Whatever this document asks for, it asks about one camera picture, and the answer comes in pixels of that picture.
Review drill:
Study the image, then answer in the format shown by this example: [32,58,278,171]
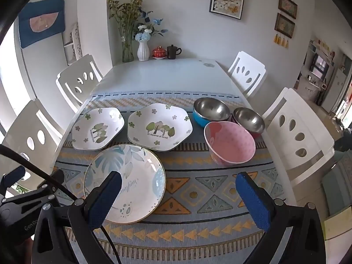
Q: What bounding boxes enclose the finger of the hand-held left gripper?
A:
[36,169,65,196]
[0,166,26,196]

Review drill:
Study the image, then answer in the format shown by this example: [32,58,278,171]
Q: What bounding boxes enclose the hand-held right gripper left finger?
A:
[32,170,123,264]

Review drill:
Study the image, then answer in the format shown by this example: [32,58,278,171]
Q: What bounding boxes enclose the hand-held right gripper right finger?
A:
[235,171,334,264]

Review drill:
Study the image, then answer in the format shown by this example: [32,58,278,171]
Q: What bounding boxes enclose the red steel bowl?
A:
[231,107,266,140]

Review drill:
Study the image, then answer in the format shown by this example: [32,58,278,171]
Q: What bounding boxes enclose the hexagonal tree print plate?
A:
[71,107,125,151]
[127,103,193,152]

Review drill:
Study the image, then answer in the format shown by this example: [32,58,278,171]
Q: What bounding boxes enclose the blue steel bowl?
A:
[192,97,231,128]

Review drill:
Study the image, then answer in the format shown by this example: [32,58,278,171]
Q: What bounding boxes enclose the round leaf print plate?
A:
[83,144,166,224]

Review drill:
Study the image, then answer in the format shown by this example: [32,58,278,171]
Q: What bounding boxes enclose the patterned blue tablecloth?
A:
[52,89,297,264]

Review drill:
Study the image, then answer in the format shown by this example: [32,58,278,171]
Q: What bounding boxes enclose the white dining chair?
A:
[55,54,104,113]
[261,87,335,215]
[0,99,65,187]
[227,51,267,99]

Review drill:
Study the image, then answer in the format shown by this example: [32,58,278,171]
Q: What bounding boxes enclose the pink ceramic bowl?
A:
[204,121,256,166]

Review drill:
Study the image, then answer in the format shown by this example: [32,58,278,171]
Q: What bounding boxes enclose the teal upholstered seat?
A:
[322,154,352,218]

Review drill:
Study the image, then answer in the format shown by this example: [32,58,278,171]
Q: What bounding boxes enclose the white television cabinet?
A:
[293,38,337,105]

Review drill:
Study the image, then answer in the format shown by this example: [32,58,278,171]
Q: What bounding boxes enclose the blue hanging cloth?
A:
[18,0,66,49]

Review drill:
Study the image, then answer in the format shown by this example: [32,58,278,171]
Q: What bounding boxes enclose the glass vase with dried flowers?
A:
[107,0,143,63]

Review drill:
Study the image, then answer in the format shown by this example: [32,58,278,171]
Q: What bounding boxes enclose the television screen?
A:
[310,53,330,79]

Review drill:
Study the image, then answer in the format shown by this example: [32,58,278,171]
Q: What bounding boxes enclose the white vase with blue flowers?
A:
[133,9,168,61]

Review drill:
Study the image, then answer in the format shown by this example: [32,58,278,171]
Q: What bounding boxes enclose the red lidded teacup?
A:
[152,46,167,60]

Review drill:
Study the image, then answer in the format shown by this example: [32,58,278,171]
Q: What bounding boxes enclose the dark brown mug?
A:
[167,44,182,60]

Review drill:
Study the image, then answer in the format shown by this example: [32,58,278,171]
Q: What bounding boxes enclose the yellow hanging tassels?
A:
[273,34,289,48]

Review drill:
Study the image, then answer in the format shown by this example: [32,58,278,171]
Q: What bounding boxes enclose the small framed picture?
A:
[274,13,295,37]
[278,0,298,20]

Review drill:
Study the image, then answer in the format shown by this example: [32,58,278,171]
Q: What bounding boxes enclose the black cable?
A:
[0,144,123,264]

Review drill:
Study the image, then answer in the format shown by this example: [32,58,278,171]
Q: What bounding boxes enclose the white wall shelf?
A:
[63,22,83,66]

